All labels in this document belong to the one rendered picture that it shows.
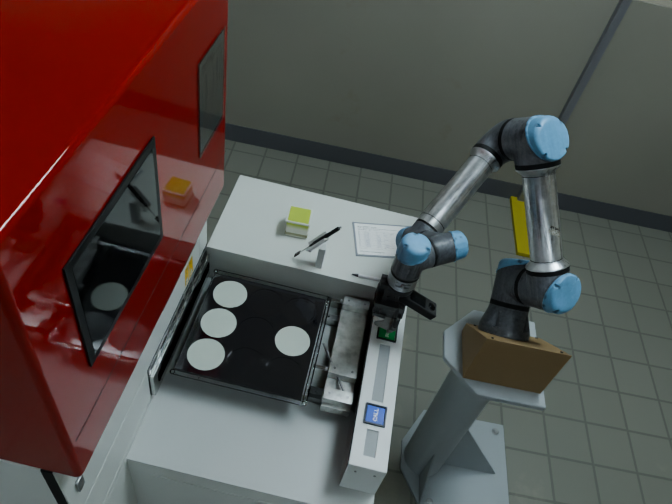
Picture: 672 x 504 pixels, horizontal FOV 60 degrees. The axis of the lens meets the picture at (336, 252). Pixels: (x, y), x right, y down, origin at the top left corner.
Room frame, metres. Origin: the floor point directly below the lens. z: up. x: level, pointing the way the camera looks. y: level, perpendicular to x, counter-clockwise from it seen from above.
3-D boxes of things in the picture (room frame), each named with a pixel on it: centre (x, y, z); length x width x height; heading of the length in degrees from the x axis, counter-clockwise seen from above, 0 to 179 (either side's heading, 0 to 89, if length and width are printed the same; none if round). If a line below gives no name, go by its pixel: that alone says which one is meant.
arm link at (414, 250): (1.00, -0.18, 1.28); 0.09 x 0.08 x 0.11; 126
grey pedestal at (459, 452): (1.12, -0.65, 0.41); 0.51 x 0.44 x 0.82; 92
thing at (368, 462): (0.87, -0.19, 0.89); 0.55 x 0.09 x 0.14; 0
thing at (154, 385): (0.92, 0.38, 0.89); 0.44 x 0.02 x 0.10; 0
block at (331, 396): (0.80, -0.09, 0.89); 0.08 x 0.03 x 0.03; 90
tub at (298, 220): (1.31, 0.14, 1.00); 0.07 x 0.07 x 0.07; 3
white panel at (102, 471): (0.75, 0.40, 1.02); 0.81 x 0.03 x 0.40; 0
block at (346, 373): (0.88, -0.10, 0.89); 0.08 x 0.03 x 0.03; 90
